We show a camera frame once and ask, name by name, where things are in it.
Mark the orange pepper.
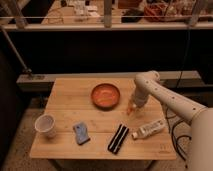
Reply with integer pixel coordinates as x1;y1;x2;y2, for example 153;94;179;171
126;104;133;115

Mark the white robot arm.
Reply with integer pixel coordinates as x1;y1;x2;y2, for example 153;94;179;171
132;71;213;171

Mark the orange ceramic bowl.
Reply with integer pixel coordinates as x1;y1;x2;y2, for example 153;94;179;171
91;83;120;109

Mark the clear plastic bottle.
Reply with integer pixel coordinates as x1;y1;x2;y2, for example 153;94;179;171
132;119;165;140

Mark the black striped case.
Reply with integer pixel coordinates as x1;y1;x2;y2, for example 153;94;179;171
107;124;129;154

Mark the wooden table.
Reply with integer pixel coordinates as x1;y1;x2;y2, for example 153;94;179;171
30;78;176;160

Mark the blue sponge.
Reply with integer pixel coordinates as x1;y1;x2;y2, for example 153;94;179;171
73;122;90;145

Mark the white paper cup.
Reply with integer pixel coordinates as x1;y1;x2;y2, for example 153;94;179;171
34;114;56;138

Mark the metal railing shelf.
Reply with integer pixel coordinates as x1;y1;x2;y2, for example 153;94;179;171
0;0;213;31

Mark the diagonal metal pole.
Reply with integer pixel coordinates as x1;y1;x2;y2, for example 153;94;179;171
0;26;32;77

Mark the black floor cable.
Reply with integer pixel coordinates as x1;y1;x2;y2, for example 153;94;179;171
164;106;193;163

